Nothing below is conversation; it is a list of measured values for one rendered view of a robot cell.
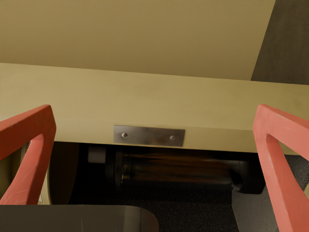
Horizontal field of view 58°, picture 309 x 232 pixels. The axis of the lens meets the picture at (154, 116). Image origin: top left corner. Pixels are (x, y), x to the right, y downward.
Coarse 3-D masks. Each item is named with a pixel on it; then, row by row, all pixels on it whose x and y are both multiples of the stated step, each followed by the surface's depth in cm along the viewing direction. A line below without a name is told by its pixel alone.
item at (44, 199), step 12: (60, 144) 49; (72, 144) 50; (12, 156) 36; (60, 156) 49; (72, 156) 50; (12, 168) 36; (48, 168) 34; (60, 168) 49; (72, 168) 50; (48, 180) 34; (60, 180) 47; (72, 180) 49; (48, 192) 35; (60, 192) 46; (48, 204) 36; (60, 204) 43
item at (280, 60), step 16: (288, 0) 53; (304, 0) 48; (272, 16) 60; (288, 16) 53; (304, 16) 48; (272, 32) 59; (288, 32) 53; (304, 32) 47; (272, 48) 59; (288, 48) 52; (304, 48) 47; (256, 64) 66; (272, 64) 58; (288, 64) 52; (304, 64) 47; (256, 80) 66; (272, 80) 58; (288, 80) 51; (304, 80) 46
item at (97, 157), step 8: (88, 152) 43; (96, 152) 43; (104, 152) 43; (112, 152) 40; (88, 160) 43; (96, 160) 43; (104, 160) 43; (112, 160) 40; (112, 168) 40; (112, 176) 40
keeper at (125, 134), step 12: (120, 132) 27; (132, 132) 28; (144, 132) 28; (156, 132) 28; (168, 132) 28; (180, 132) 28; (144, 144) 28; (156, 144) 28; (168, 144) 28; (180, 144) 28
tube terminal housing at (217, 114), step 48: (0, 96) 29; (48, 96) 30; (96, 96) 30; (144, 96) 31; (192, 96) 32; (240, 96) 33; (288, 96) 34; (192, 144) 29; (240, 144) 29; (0, 192) 33
